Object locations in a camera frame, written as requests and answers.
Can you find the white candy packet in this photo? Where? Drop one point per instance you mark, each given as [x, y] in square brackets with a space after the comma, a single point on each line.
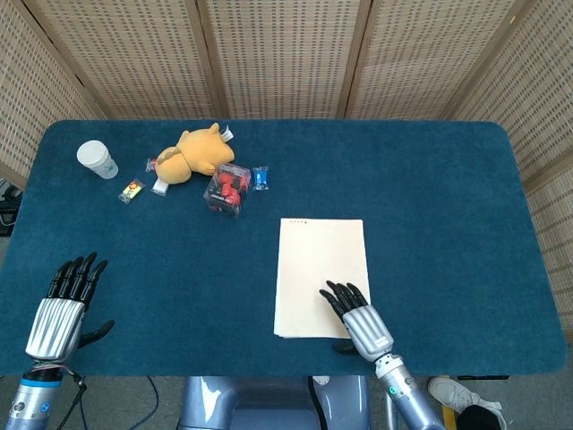
[159, 187]

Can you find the red candy packet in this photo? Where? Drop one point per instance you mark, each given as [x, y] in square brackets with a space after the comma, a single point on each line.
[150, 165]

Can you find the cream cover lined notebook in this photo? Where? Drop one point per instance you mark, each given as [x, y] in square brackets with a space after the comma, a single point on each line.
[313, 260]

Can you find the black trouser leg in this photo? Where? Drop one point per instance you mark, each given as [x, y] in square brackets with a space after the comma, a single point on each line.
[481, 418]

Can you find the white paper cup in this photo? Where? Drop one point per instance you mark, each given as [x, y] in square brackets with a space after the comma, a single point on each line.
[96, 159]

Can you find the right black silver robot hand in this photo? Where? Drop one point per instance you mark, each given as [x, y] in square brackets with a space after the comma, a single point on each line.
[369, 331]

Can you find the black equipment beside table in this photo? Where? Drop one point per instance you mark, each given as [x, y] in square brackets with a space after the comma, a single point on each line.
[9, 206]

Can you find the clear box red black toy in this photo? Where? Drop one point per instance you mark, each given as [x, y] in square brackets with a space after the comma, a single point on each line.
[226, 188]

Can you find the yellow green candy packet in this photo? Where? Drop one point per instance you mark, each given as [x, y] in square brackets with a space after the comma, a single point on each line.
[131, 191]

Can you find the blue wrapped candy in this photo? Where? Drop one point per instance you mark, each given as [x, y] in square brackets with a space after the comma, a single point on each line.
[260, 178]

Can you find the blue grey robot torso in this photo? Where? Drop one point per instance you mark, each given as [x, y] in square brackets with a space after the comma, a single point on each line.
[268, 403]

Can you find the left blue grey robot arm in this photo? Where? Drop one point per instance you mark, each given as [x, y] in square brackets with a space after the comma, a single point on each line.
[33, 401]

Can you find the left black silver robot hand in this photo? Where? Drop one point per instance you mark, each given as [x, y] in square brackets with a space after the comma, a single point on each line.
[56, 329]

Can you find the woven wooden folding screen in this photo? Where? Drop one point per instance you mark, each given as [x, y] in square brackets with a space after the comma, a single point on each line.
[286, 54]

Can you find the white sneaker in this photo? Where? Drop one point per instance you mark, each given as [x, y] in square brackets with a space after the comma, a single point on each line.
[456, 394]

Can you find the yellow plush toy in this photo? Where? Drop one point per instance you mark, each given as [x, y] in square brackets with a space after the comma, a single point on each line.
[201, 150]

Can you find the blue fuzzy table mat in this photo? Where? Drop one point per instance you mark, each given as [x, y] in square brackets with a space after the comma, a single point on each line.
[179, 269]

